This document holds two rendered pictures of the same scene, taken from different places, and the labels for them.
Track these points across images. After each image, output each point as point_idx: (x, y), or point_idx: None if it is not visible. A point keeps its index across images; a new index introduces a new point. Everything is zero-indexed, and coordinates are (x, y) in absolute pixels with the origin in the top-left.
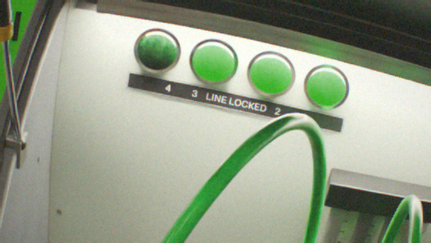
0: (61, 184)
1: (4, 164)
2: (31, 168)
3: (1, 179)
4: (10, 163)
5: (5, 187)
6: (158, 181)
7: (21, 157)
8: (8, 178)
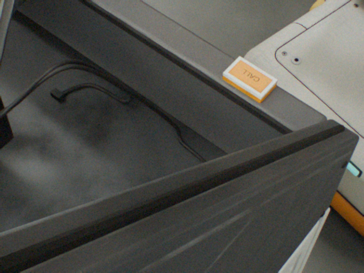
0: None
1: (25, 243)
2: None
3: (50, 233)
4: (6, 234)
5: (49, 219)
6: None
7: None
8: (27, 224)
